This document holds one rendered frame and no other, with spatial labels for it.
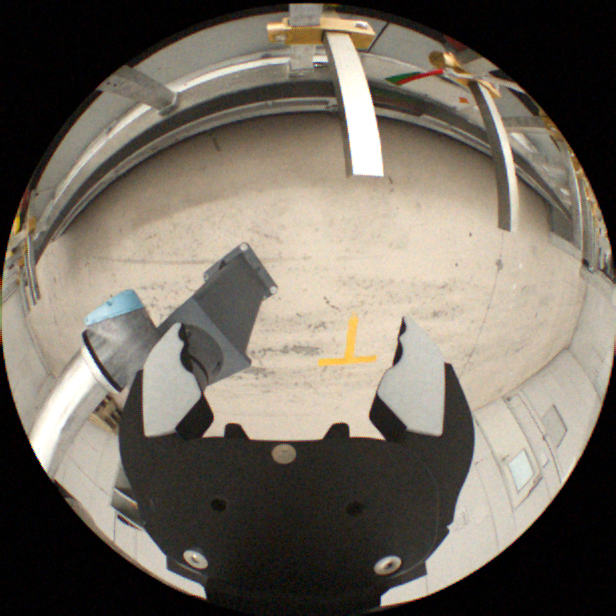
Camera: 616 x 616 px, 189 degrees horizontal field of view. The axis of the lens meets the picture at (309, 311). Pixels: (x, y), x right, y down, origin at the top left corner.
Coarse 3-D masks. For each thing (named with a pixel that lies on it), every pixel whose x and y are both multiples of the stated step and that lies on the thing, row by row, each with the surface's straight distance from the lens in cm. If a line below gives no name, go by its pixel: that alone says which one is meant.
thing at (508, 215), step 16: (448, 48) 55; (480, 96) 44; (480, 112) 43; (496, 112) 44; (496, 128) 40; (496, 144) 39; (496, 160) 39; (512, 160) 40; (496, 176) 38; (512, 176) 38; (512, 192) 37; (512, 208) 36; (512, 224) 36
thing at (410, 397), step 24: (408, 336) 11; (408, 360) 9; (432, 360) 10; (384, 384) 8; (408, 384) 8; (432, 384) 8; (384, 408) 7; (408, 408) 7; (432, 408) 8; (384, 432) 8; (432, 432) 7
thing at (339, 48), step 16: (336, 16) 42; (336, 32) 35; (336, 48) 30; (352, 48) 31; (336, 64) 27; (352, 64) 28; (336, 80) 26; (352, 80) 26; (336, 96) 27; (352, 96) 24; (368, 96) 25; (352, 112) 23; (368, 112) 23; (352, 128) 22; (368, 128) 22; (352, 144) 21; (368, 144) 22; (352, 160) 21; (368, 160) 21; (352, 176) 22; (368, 176) 21
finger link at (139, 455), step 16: (128, 400) 9; (128, 416) 9; (128, 432) 8; (144, 432) 8; (128, 448) 8; (144, 448) 8; (160, 448) 7; (128, 464) 8; (144, 464) 7; (128, 480) 8; (144, 480) 7; (144, 496) 7; (144, 512) 7
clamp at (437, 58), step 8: (432, 56) 45; (440, 56) 43; (448, 56) 43; (432, 64) 44; (440, 64) 42; (448, 64) 42; (456, 64) 43; (456, 80) 46; (464, 80) 46; (472, 80) 45; (480, 80) 46; (488, 88) 47; (496, 96) 50
